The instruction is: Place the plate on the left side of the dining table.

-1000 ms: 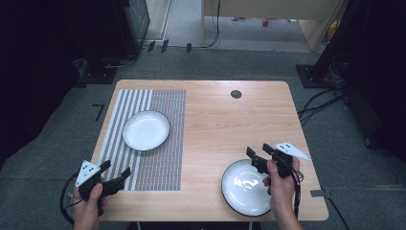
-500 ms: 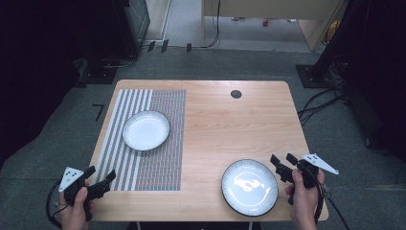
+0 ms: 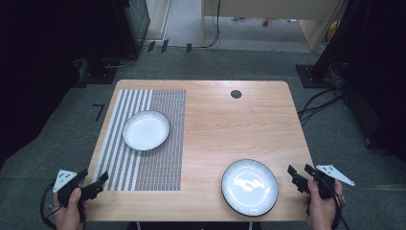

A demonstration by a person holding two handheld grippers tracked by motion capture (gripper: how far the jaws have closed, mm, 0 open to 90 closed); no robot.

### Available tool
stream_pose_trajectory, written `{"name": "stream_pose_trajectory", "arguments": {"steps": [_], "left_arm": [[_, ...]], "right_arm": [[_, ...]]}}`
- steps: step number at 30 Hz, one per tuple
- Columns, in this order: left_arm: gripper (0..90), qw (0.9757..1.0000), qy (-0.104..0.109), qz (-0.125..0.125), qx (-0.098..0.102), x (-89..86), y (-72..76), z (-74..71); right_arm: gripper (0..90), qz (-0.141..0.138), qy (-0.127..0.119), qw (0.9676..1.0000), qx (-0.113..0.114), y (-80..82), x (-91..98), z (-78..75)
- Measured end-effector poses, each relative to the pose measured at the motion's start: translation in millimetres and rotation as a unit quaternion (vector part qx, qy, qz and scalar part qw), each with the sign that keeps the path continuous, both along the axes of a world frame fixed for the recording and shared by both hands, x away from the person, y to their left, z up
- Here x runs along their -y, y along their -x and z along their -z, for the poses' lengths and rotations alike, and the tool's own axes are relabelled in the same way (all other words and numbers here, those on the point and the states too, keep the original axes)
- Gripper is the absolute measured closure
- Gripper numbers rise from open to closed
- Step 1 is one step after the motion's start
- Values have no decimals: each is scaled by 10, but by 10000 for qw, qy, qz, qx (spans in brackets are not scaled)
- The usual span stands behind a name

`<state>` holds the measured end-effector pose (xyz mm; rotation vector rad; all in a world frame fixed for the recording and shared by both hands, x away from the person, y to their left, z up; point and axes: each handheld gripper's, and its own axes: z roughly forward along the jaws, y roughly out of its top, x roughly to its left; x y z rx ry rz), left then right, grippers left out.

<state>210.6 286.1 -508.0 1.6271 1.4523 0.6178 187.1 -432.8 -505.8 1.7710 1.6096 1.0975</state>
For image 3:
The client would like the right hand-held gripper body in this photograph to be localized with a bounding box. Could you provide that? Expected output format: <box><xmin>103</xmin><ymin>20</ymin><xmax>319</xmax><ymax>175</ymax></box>
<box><xmin>309</xmin><ymin>164</ymin><xmax>356</xmax><ymax>199</ymax></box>

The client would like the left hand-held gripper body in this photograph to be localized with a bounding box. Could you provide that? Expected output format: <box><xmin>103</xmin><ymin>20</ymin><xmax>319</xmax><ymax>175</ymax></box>
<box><xmin>52</xmin><ymin>169</ymin><xmax>83</xmax><ymax>206</ymax></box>

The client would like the small white plate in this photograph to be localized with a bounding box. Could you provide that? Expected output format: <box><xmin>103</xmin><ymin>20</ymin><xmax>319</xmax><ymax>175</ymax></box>
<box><xmin>122</xmin><ymin>110</ymin><xmax>171</xmax><ymax>151</ymax></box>

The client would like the person's left hand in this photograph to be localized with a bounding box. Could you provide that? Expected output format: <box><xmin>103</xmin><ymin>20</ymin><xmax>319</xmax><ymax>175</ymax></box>
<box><xmin>52</xmin><ymin>187</ymin><xmax>90</xmax><ymax>230</ymax></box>

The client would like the person's right hand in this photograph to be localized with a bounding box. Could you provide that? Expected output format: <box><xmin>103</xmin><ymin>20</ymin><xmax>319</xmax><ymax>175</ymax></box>
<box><xmin>302</xmin><ymin>179</ymin><xmax>345</xmax><ymax>230</ymax></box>

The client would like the large white plate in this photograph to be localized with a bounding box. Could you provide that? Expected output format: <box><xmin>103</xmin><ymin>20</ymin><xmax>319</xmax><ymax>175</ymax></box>
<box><xmin>220</xmin><ymin>158</ymin><xmax>280</xmax><ymax>218</ymax></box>

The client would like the striped woven placemat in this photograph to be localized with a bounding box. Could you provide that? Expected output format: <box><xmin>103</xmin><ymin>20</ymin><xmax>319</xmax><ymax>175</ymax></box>
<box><xmin>91</xmin><ymin>88</ymin><xmax>187</xmax><ymax>192</ymax></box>

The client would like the black stand base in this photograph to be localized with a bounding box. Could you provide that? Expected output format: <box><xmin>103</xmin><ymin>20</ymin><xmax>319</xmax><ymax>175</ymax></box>
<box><xmin>79</xmin><ymin>58</ymin><xmax>121</xmax><ymax>85</ymax></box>
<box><xmin>295</xmin><ymin>64</ymin><xmax>344</xmax><ymax>89</ymax></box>

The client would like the yellow object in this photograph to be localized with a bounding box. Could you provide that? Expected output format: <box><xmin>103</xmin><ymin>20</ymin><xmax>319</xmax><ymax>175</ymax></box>
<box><xmin>326</xmin><ymin>19</ymin><xmax>342</xmax><ymax>45</ymax></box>

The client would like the dark glass cabinet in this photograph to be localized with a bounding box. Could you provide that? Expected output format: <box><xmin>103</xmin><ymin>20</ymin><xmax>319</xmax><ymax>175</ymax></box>
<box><xmin>123</xmin><ymin>0</ymin><xmax>151</xmax><ymax>50</ymax></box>

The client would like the light wooden cabinet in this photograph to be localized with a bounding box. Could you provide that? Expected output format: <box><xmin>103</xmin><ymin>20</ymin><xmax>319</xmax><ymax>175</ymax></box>
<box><xmin>201</xmin><ymin>0</ymin><xmax>346</xmax><ymax>52</ymax></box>

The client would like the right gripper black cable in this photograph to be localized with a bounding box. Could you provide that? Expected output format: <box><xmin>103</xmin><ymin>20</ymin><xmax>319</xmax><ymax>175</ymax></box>
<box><xmin>322</xmin><ymin>178</ymin><xmax>352</xmax><ymax>230</ymax></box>

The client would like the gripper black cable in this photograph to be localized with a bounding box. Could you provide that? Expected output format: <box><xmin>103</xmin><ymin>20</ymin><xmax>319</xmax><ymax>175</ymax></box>
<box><xmin>39</xmin><ymin>181</ymin><xmax>62</xmax><ymax>230</ymax></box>
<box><xmin>322</xmin><ymin>178</ymin><xmax>352</xmax><ymax>230</ymax></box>

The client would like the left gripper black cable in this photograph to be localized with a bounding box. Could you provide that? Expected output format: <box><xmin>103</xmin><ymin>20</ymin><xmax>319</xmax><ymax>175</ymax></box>
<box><xmin>39</xmin><ymin>181</ymin><xmax>62</xmax><ymax>230</ymax></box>

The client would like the black floor cable bundle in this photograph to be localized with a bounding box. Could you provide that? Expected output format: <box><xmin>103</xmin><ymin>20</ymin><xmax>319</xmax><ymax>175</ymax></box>
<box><xmin>297</xmin><ymin>87</ymin><xmax>348</xmax><ymax>127</ymax></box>

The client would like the thin black floor cable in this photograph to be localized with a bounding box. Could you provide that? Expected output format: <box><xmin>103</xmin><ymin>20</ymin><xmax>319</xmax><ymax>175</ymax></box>
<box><xmin>101</xmin><ymin>54</ymin><xmax>139</xmax><ymax>70</ymax></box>

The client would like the hanging black cable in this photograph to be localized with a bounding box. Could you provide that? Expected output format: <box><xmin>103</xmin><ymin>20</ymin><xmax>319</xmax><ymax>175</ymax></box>
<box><xmin>200</xmin><ymin>0</ymin><xmax>222</xmax><ymax>50</ymax></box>

